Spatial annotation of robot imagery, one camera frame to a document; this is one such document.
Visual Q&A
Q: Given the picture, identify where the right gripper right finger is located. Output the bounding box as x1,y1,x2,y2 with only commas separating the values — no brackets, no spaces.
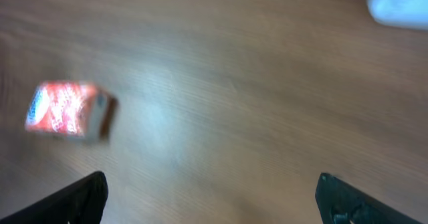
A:
315,173,421,224

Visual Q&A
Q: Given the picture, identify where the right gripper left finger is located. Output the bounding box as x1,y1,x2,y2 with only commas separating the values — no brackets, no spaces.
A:
1,171,108,224

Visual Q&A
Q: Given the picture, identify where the red white snack packet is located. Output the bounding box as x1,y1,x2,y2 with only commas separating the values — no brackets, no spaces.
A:
25,80,117,141

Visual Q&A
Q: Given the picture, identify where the white barcode scanner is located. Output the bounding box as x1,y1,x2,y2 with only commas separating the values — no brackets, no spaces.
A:
366,0,427,30

